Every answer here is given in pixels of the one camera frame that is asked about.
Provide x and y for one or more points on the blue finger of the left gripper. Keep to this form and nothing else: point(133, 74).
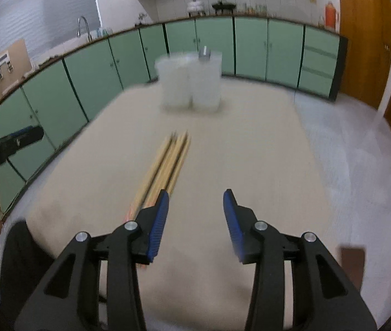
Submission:
point(21, 139)

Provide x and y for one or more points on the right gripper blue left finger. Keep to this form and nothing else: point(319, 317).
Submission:
point(67, 296)

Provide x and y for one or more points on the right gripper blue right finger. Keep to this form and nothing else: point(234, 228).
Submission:
point(324, 298)

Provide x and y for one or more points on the green lower kitchen cabinets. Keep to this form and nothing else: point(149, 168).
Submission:
point(69, 92)

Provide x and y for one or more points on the brown wooden chair part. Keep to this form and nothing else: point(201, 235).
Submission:
point(353, 264)

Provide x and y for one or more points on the black chair backrest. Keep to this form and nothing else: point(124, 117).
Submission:
point(23, 265)

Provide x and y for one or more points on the cardboard sheet with pictures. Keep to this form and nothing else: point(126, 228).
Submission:
point(14, 64)

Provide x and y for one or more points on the chrome sink faucet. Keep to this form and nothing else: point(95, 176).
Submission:
point(82, 23)

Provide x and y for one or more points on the window blinds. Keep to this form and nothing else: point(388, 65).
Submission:
point(44, 24)

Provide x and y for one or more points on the beige table mat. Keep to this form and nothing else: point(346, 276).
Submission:
point(254, 145)

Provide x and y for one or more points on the white two-compartment utensil holder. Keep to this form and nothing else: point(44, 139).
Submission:
point(186, 82)

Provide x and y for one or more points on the metal spoon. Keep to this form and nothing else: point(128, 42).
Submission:
point(204, 54)

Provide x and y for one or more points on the white cooking pot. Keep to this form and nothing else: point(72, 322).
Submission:
point(195, 8)

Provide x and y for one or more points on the black wok on stove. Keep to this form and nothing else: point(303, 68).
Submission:
point(224, 8)

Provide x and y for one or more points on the orange thermos jug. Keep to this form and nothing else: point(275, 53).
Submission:
point(331, 16)

